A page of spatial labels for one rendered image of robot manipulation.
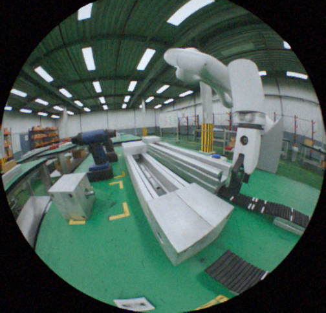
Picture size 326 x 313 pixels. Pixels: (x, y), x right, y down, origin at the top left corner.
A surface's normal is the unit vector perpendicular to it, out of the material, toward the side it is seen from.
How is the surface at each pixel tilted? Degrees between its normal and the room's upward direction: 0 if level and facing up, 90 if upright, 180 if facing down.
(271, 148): 90
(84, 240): 0
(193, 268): 0
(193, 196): 0
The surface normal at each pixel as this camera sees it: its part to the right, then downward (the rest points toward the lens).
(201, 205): -0.04, -0.97
